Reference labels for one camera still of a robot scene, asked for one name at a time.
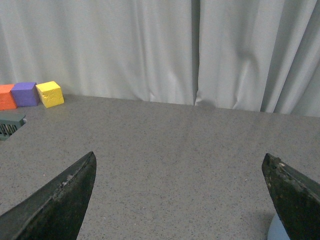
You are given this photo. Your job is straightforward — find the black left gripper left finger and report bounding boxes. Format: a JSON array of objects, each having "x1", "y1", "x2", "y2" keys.
[{"x1": 0, "y1": 151, "x2": 97, "y2": 240}]

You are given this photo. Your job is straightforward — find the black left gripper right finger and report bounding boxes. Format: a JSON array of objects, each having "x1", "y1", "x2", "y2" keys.
[{"x1": 261, "y1": 153, "x2": 320, "y2": 240}]

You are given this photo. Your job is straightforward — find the blue cup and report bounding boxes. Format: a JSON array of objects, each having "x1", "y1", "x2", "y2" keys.
[{"x1": 267, "y1": 213, "x2": 290, "y2": 240}]

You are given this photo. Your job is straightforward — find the dark green slotted basket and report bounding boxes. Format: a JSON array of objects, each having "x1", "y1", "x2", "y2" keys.
[{"x1": 0, "y1": 111, "x2": 26, "y2": 141}]

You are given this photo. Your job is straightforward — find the yellow foam cube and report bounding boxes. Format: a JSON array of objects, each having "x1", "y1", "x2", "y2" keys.
[{"x1": 35, "y1": 81, "x2": 65, "y2": 108}]

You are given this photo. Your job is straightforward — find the orange foam cube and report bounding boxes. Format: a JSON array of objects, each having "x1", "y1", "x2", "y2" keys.
[{"x1": 0, "y1": 84, "x2": 18, "y2": 111}]

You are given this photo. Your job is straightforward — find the purple foam cube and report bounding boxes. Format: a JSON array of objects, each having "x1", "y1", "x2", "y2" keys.
[{"x1": 11, "y1": 82, "x2": 40, "y2": 107}]

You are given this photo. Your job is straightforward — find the grey white curtain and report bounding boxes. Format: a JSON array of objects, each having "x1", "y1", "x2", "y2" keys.
[{"x1": 0, "y1": 0, "x2": 320, "y2": 117}]

